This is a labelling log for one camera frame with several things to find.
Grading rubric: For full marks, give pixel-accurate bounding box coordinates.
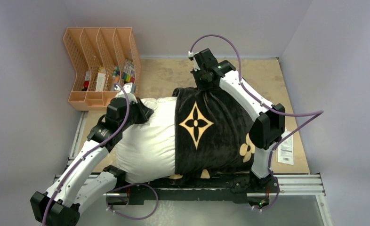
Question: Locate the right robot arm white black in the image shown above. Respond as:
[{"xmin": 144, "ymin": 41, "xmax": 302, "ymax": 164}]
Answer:
[{"xmin": 188, "ymin": 48, "xmax": 285, "ymax": 192}]

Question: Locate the aluminium frame rail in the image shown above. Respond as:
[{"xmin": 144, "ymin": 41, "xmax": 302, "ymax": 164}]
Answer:
[{"xmin": 61, "ymin": 172, "xmax": 324, "ymax": 198}]

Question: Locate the orange plastic file organizer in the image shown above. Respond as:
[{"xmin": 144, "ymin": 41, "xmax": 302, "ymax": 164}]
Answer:
[{"xmin": 63, "ymin": 27, "xmax": 142, "ymax": 111}]

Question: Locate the colourful marker set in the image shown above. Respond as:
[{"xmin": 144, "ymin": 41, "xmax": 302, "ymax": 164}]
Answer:
[{"xmin": 121, "ymin": 59, "xmax": 136, "ymax": 84}]

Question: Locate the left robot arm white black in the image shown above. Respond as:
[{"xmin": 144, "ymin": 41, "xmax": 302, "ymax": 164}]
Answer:
[{"xmin": 30, "ymin": 97, "xmax": 154, "ymax": 226}]

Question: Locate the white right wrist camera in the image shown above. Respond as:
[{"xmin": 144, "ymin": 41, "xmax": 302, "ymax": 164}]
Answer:
[{"xmin": 188, "ymin": 51, "xmax": 200, "ymax": 72}]

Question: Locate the white pillow insert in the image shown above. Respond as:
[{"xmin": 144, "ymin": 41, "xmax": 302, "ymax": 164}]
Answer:
[{"xmin": 114, "ymin": 97, "xmax": 177, "ymax": 184}]

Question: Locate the white paper label sheet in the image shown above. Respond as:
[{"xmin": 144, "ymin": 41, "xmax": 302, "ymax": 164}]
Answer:
[{"xmin": 277, "ymin": 135, "xmax": 294, "ymax": 165}]

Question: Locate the black pillowcase with beige flowers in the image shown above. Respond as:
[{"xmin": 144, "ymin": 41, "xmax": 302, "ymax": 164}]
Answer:
[{"xmin": 170, "ymin": 87, "xmax": 255, "ymax": 183}]

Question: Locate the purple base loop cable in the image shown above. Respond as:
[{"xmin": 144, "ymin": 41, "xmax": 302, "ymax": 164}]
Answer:
[{"xmin": 105, "ymin": 183, "xmax": 159, "ymax": 221}]

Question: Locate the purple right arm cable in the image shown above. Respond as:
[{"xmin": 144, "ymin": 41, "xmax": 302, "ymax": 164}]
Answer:
[{"xmin": 188, "ymin": 34, "xmax": 324, "ymax": 175}]

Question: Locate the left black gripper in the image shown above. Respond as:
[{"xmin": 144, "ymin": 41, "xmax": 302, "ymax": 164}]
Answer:
[{"xmin": 119, "ymin": 97, "xmax": 153, "ymax": 131}]

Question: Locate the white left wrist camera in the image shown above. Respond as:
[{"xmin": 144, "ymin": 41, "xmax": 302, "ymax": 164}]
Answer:
[{"xmin": 115, "ymin": 82, "xmax": 137, "ymax": 102}]

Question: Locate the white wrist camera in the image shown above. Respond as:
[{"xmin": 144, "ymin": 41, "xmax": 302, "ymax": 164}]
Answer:
[
  {"xmin": 188, "ymin": 51, "xmax": 200, "ymax": 72},
  {"xmin": 115, "ymin": 82, "xmax": 137, "ymax": 102}
]

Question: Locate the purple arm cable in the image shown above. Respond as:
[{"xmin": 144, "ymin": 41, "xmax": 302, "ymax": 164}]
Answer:
[
  {"xmin": 41, "ymin": 82, "xmax": 130, "ymax": 226},
  {"xmin": 188, "ymin": 34, "xmax": 324, "ymax": 175}
]

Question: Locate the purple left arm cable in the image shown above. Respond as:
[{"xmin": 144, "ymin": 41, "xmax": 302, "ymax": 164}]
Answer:
[{"xmin": 41, "ymin": 82, "xmax": 130, "ymax": 226}]

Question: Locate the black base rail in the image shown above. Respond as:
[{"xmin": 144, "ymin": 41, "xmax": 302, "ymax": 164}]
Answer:
[{"xmin": 106, "ymin": 172, "xmax": 280, "ymax": 208}]

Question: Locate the white card box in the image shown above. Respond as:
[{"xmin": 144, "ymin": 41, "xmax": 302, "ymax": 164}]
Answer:
[{"xmin": 95, "ymin": 73, "xmax": 106, "ymax": 92}]

